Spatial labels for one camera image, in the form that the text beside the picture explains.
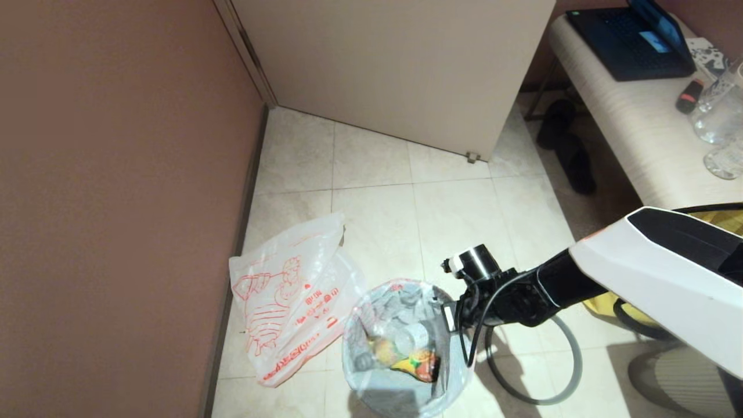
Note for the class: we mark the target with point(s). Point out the white red-printed plastic bag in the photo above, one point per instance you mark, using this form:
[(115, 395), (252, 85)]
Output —
[(290, 302)]

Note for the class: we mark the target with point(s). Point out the clear ribbed glass bottle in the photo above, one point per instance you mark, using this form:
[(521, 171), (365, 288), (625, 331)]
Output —
[(720, 84)]

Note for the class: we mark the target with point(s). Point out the black slipper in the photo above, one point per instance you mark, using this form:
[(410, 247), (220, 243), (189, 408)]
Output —
[(556, 122), (577, 165)]

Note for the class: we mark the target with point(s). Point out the cream striped bench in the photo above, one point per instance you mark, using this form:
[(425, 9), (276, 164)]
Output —
[(633, 128)]

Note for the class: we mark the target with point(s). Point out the beige door frame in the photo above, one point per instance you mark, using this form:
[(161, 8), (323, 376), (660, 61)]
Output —
[(244, 46)]

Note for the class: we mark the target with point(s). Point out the orange yellow snack wrapper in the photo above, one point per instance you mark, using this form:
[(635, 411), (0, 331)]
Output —
[(424, 366)]

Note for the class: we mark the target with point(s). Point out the beige door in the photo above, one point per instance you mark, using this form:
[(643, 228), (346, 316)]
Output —
[(395, 69)]

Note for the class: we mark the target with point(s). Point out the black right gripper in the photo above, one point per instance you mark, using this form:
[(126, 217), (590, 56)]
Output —
[(484, 305)]

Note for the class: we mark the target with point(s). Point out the clear plastic water bottle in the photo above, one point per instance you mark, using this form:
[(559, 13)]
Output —
[(415, 335)]

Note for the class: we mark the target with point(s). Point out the black orange handheld device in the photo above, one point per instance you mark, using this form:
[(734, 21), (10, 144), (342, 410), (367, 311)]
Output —
[(689, 96)]

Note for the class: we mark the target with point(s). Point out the small metal door stopper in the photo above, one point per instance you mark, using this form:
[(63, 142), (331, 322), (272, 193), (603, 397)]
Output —
[(472, 158)]

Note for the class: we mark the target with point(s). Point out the dark blue laptop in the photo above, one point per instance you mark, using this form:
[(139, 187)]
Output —
[(627, 40)]

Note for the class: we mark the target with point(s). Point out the clear glass cup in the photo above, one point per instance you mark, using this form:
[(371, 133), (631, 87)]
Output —
[(718, 123), (724, 161)]

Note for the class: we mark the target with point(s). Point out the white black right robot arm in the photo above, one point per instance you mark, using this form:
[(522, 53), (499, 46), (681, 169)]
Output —
[(656, 273)]

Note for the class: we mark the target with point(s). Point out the spare white plastic bag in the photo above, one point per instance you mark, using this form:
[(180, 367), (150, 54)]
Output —
[(400, 380)]

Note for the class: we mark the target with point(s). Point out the beige striped stool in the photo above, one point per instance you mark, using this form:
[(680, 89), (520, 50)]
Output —
[(679, 383)]

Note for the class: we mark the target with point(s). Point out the white black patterned card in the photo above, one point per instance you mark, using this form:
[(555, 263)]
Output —
[(707, 57)]

